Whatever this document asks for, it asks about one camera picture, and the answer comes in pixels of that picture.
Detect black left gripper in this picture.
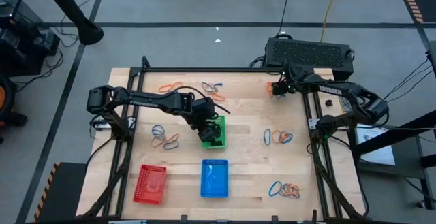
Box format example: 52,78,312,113
192,114,225,143

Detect blue plastic basket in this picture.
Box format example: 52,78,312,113
200,159,230,198

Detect red plastic basket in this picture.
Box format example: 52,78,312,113
132,164,168,205

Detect green plastic basket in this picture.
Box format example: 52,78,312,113
200,115,228,149

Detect black perforated computer case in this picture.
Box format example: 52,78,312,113
264,37,355,89

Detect white paper sheet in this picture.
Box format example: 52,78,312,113
354,123,396,166

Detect silver metal bar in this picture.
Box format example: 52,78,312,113
108,219,148,224

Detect black metal stand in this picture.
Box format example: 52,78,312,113
349,110,436,211

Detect black pole with round base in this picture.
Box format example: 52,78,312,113
36,0,105,46

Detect black equipment rack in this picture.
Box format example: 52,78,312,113
0,0,61,77

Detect orange and black machine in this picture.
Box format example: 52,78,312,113
0,74,29,145

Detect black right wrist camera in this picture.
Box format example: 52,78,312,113
288,63,316,82

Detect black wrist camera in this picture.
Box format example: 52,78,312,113
194,97,217,118
288,63,316,82

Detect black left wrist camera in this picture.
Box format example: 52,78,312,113
194,97,217,118

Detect black left camera cable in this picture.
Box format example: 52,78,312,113
170,86,232,115

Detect long black cable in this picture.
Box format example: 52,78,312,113
276,0,293,37

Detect yellow cable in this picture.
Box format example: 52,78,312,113
320,0,343,44

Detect black floor cable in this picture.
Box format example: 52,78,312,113
366,57,435,116
15,48,65,92

